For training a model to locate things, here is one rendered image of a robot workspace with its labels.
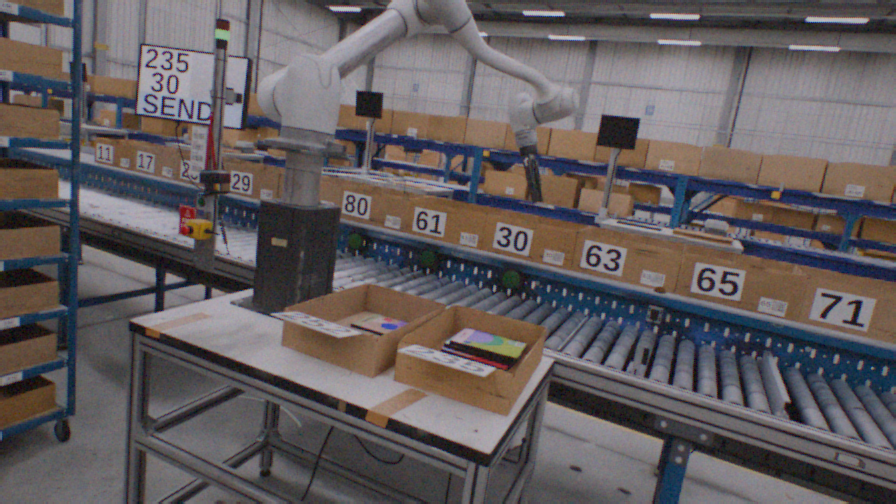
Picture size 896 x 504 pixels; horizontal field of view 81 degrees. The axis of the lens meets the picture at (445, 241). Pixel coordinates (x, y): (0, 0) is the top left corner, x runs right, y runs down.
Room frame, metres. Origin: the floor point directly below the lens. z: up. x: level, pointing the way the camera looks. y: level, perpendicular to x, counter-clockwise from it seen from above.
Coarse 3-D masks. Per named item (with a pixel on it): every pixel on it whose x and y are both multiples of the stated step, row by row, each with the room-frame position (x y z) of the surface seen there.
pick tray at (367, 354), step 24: (360, 288) 1.58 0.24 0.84; (384, 288) 1.59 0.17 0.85; (288, 312) 1.26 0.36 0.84; (312, 312) 1.37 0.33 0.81; (336, 312) 1.47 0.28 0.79; (360, 312) 1.59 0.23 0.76; (384, 312) 1.58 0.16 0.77; (408, 312) 1.55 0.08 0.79; (432, 312) 1.41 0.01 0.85; (288, 336) 1.26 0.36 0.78; (312, 336) 1.23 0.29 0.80; (360, 336) 1.17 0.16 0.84; (384, 336) 1.18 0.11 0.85; (336, 360) 1.20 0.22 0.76; (360, 360) 1.17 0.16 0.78; (384, 360) 1.20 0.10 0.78
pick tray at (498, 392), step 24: (456, 312) 1.51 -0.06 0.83; (480, 312) 1.49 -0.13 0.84; (408, 336) 1.21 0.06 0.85; (432, 336) 1.37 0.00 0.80; (504, 336) 1.46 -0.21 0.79; (528, 336) 1.43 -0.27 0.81; (408, 360) 1.15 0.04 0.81; (528, 360) 1.19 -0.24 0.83; (408, 384) 1.15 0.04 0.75; (432, 384) 1.13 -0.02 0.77; (456, 384) 1.11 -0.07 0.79; (480, 384) 1.09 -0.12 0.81; (504, 384) 1.07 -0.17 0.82; (480, 408) 1.09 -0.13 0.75; (504, 408) 1.07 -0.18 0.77
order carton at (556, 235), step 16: (496, 224) 2.23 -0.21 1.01; (512, 224) 2.20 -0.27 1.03; (528, 224) 2.17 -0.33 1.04; (544, 224) 2.43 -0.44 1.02; (560, 224) 2.40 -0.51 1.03; (576, 224) 2.37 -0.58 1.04; (544, 240) 2.14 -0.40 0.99; (560, 240) 2.11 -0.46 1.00; (512, 256) 2.19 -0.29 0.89; (528, 256) 2.16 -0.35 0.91
